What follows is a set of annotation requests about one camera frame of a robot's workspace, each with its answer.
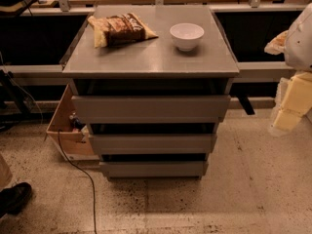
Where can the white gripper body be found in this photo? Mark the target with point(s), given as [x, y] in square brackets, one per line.
[299, 46]

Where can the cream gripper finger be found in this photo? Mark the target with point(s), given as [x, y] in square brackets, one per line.
[277, 45]
[282, 123]

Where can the grey bottom drawer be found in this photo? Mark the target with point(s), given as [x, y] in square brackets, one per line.
[153, 169]

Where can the grey drawer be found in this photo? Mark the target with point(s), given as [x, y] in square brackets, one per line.
[153, 169]
[152, 144]
[163, 109]

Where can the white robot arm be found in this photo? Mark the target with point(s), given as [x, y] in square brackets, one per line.
[298, 50]

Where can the grey drawer cabinet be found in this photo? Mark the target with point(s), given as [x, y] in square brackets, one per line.
[154, 67]

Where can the grey middle drawer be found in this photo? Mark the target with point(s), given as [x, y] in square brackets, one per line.
[152, 144]

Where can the grey top drawer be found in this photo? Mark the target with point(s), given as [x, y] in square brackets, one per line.
[163, 109]

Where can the open cardboard box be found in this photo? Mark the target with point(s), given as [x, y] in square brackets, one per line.
[69, 141]

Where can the white ceramic bowl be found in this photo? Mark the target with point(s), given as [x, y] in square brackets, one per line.
[186, 36]

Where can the brown chip bag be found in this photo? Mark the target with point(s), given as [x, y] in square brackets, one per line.
[119, 30]

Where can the beige trouser leg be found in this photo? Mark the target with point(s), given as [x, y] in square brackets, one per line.
[5, 173]

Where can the black leather shoe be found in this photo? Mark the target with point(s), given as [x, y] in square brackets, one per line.
[13, 199]

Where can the grey metal rail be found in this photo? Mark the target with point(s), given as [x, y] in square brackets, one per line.
[51, 75]

